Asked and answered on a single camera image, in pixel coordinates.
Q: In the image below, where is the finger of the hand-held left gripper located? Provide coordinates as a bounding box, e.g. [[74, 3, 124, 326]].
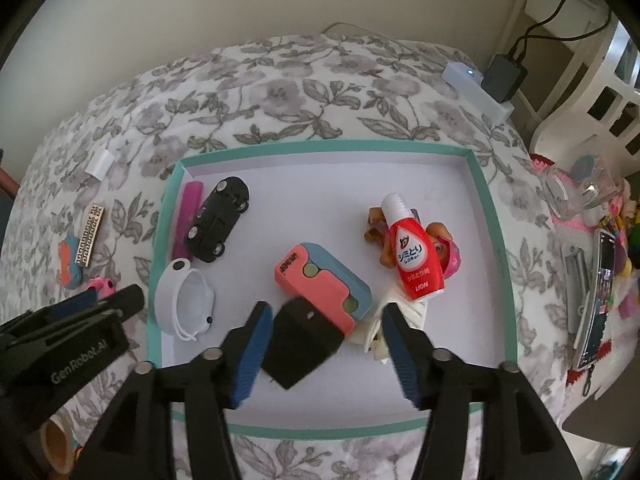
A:
[[0, 287, 100, 333], [75, 284, 146, 326]]

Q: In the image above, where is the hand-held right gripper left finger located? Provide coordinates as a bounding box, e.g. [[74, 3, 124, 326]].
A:
[[70, 301, 275, 480]]

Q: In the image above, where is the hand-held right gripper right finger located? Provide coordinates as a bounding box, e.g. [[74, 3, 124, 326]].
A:
[[381, 304, 583, 480]]

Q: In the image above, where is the black charger adapter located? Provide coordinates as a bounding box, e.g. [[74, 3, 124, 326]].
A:
[[262, 296, 346, 391]]

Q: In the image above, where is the orange blue case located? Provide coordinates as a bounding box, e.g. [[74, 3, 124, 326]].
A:
[[274, 242, 373, 336]]

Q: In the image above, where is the red bottle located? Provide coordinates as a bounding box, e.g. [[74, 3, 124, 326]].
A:
[[381, 192, 446, 303]]

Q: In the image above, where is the magenta tube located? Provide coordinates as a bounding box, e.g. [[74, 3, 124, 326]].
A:
[[172, 180, 206, 261]]

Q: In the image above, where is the brown dog toy figure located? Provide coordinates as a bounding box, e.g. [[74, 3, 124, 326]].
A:
[[364, 205, 461, 281]]

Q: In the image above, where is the black toy car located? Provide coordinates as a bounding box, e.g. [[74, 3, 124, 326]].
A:
[[182, 176, 250, 263]]

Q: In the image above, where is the white tray teal rim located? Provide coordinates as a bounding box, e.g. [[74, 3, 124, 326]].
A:
[[147, 139, 518, 443]]

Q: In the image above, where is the pink watch band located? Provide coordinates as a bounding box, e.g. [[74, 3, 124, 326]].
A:
[[82, 276, 117, 301]]

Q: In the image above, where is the small orange blue toy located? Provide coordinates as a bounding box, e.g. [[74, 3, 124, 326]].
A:
[[57, 239, 83, 288]]

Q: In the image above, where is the white plastic piece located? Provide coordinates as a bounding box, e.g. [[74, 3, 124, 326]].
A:
[[345, 287, 428, 363]]

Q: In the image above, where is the white watch band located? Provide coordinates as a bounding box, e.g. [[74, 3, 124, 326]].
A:
[[154, 257, 217, 342]]

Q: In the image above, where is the tape roll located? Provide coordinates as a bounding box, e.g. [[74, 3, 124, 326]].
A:
[[40, 417, 76, 471]]

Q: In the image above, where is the patterned metal bar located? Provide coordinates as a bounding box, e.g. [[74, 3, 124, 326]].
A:
[[74, 203, 107, 267]]

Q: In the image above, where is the small white box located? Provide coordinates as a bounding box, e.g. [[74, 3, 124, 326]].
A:
[[86, 146, 115, 180]]

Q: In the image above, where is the metal clip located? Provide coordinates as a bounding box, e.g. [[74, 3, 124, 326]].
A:
[[564, 250, 593, 333]]

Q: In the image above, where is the smartphone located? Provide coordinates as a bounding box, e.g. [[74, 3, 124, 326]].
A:
[[572, 227, 618, 371]]

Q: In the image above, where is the pink white knitted mat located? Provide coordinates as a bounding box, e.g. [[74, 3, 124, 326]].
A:
[[530, 152, 640, 401]]

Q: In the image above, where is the clear plastic cup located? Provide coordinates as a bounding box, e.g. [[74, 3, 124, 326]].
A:
[[542, 157, 626, 218]]

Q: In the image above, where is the pile of colourful small toys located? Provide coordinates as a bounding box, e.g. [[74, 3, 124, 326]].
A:
[[610, 190, 640, 321]]

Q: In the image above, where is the floral blanket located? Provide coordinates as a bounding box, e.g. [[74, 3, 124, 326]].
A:
[[0, 32, 586, 480]]

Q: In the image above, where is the white power strip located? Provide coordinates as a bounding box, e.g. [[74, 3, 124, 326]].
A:
[[441, 61, 515, 123]]

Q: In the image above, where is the black plugged adapter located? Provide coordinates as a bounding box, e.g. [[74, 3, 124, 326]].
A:
[[481, 54, 528, 103]]

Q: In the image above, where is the white wooden furniture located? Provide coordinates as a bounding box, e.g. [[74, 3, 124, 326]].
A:
[[505, 0, 640, 171]]

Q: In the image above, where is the black power cable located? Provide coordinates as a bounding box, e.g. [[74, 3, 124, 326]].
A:
[[507, 0, 613, 61]]

